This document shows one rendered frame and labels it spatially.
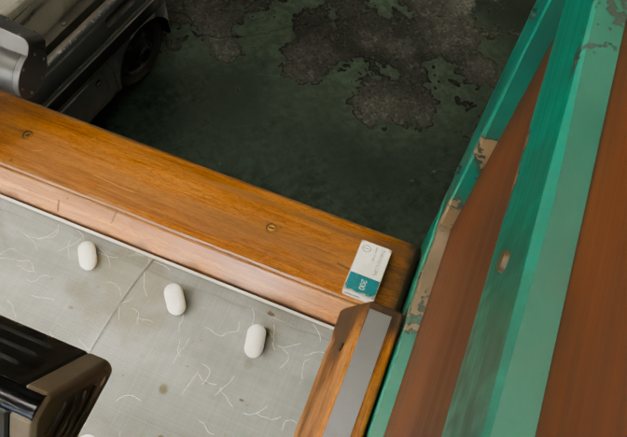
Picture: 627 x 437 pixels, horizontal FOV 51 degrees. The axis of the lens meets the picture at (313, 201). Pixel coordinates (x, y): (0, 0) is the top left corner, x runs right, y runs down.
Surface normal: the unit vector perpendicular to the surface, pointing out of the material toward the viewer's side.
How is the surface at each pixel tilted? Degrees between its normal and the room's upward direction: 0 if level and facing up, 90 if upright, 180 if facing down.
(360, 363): 0
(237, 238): 0
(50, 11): 88
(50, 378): 58
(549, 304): 0
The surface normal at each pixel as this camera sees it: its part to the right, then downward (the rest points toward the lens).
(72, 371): 0.34, -0.94
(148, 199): 0.05, -0.47
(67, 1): 0.86, 0.47
